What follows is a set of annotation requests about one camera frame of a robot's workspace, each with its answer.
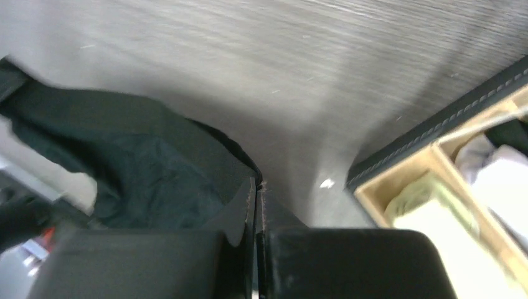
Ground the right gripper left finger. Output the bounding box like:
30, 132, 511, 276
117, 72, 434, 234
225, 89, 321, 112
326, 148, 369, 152
29, 178, 257, 298

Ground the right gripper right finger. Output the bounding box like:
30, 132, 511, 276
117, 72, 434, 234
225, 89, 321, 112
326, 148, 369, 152
255, 186, 455, 298

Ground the plain black underwear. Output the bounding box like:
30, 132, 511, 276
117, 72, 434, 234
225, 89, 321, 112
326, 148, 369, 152
1, 59, 262, 229

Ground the white black-trimmed underwear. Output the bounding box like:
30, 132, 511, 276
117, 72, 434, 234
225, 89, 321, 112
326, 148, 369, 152
455, 119, 527, 250

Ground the cream rolled underwear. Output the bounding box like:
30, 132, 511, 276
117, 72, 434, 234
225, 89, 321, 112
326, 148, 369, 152
384, 172, 527, 298

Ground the black compartment storage box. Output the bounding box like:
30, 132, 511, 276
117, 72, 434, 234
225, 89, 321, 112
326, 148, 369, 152
346, 57, 527, 293

